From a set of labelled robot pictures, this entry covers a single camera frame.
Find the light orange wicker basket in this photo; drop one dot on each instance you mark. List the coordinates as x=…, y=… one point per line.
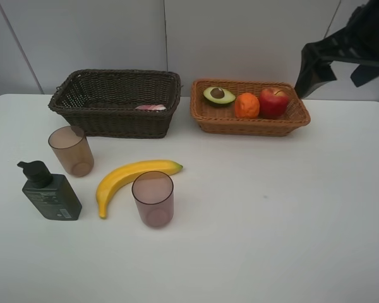
x=222, y=120

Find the halved avocado with pit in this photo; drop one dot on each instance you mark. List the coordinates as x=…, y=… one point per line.
x=218, y=97

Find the dark green pump bottle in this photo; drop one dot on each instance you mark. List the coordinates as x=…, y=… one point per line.
x=51, y=194

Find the orange tangerine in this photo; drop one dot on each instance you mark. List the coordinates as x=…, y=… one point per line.
x=247, y=106

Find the pink detergent bottle white cap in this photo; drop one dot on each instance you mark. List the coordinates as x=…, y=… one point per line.
x=159, y=107

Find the brown translucent plastic cup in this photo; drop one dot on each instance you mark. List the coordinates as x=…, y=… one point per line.
x=71, y=147

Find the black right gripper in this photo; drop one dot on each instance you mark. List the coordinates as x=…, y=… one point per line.
x=357, y=42

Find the dark brown wicker basket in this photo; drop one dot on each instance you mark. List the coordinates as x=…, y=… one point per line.
x=103, y=102

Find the yellow banana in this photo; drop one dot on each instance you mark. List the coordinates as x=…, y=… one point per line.
x=126, y=174

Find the purple translucent plastic cup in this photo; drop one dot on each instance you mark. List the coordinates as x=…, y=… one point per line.
x=154, y=197

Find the red apple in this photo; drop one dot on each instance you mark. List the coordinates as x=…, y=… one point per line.
x=273, y=103

